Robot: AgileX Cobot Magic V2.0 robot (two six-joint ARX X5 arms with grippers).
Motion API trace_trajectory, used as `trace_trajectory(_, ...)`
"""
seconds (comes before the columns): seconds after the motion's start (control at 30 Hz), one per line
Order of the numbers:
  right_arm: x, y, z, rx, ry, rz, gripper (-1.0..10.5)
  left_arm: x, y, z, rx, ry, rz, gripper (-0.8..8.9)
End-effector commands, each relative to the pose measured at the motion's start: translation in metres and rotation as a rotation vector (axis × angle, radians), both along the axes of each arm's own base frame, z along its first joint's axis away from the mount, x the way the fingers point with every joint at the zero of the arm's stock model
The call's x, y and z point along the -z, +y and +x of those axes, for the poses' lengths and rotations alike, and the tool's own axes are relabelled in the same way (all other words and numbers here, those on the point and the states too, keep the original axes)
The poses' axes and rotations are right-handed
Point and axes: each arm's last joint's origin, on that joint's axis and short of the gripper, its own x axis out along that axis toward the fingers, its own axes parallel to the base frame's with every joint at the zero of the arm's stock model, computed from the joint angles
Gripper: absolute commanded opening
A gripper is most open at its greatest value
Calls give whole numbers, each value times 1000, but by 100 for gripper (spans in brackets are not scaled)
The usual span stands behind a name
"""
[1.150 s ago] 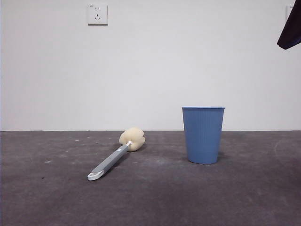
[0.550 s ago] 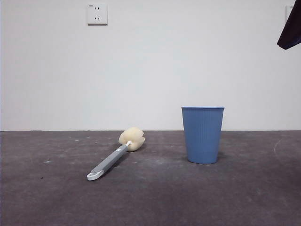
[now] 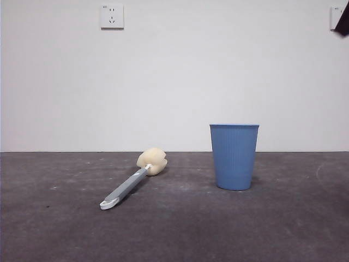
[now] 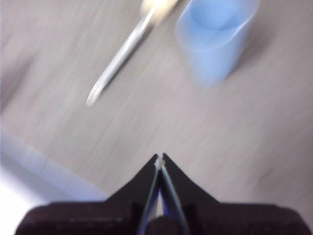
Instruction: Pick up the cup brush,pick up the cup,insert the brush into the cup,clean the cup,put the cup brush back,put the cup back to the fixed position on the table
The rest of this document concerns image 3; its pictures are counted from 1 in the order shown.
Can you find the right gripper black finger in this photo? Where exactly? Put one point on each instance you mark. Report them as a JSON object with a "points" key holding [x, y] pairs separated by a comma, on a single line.
{"points": [[344, 26]]}

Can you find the white wall socket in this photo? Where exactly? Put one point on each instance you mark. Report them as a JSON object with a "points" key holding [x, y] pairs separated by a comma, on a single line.
{"points": [[112, 16], [334, 16]]}

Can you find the blue ribbed plastic cup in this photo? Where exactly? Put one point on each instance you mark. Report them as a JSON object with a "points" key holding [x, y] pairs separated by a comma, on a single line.
{"points": [[234, 161]]}

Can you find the grey cup brush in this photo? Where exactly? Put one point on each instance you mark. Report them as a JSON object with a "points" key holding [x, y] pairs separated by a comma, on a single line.
{"points": [[128, 185]]}

